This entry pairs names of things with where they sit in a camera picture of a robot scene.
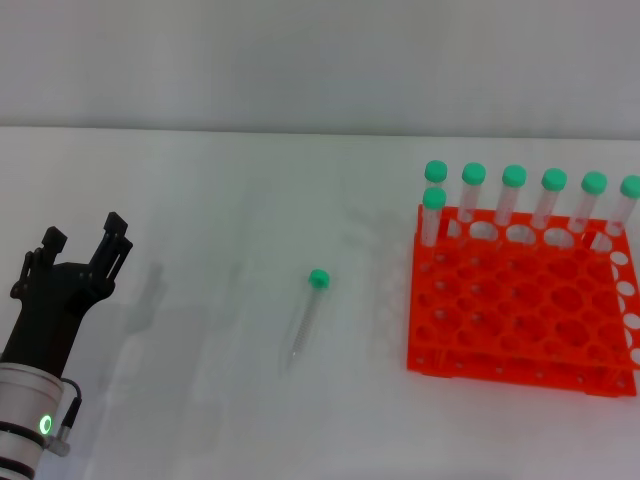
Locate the clear test tube green cap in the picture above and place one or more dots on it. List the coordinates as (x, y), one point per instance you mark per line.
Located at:
(631, 186)
(318, 279)
(473, 173)
(434, 198)
(594, 182)
(435, 170)
(514, 175)
(554, 179)

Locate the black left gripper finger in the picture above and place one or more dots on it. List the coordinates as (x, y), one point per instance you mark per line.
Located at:
(114, 250)
(54, 240)

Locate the orange test tube rack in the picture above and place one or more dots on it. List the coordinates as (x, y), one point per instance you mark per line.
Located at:
(525, 310)

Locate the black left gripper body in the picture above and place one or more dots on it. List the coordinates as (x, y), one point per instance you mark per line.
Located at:
(55, 300)

